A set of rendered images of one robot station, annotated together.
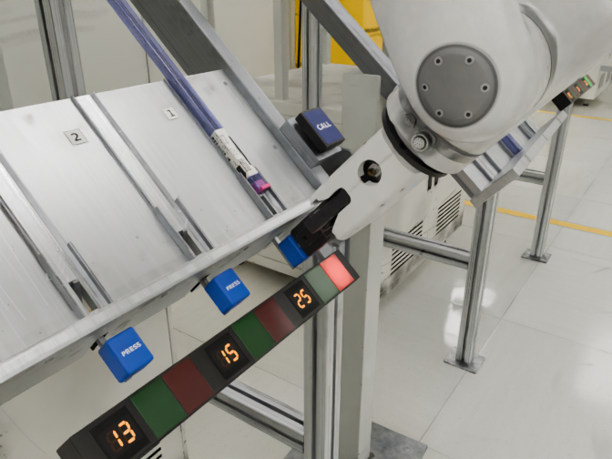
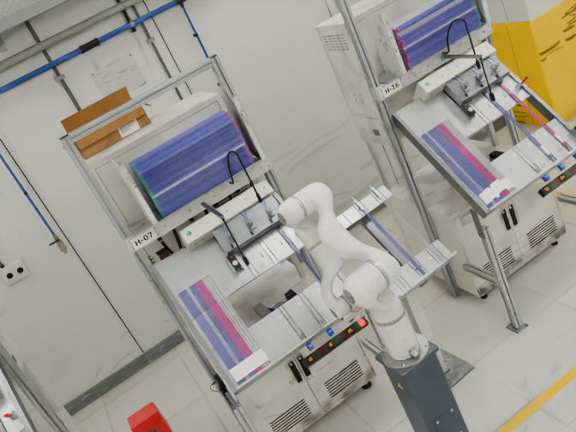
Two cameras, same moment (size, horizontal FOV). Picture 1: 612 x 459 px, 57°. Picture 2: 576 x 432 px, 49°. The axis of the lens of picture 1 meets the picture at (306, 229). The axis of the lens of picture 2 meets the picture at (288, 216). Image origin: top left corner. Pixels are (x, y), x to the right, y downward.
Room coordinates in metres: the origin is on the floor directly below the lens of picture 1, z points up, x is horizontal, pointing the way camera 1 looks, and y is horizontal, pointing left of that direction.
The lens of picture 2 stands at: (-1.33, -1.44, 2.28)
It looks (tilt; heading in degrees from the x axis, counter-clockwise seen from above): 23 degrees down; 39
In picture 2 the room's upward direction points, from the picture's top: 26 degrees counter-clockwise
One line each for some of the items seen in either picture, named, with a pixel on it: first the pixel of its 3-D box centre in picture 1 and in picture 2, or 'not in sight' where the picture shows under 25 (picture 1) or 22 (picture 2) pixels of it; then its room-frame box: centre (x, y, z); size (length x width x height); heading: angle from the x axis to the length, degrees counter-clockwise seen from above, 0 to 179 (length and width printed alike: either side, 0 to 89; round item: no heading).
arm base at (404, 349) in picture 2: not in sight; (398, 333); (0.30, -0.34, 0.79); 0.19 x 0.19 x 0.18
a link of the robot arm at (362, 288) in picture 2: not in sight; (372, 296); (0.28, -0.32, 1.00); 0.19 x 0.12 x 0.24; 151
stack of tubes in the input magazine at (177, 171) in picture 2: not in sight; (193, 162); (0.66, 0.55, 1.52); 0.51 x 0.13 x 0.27; 145
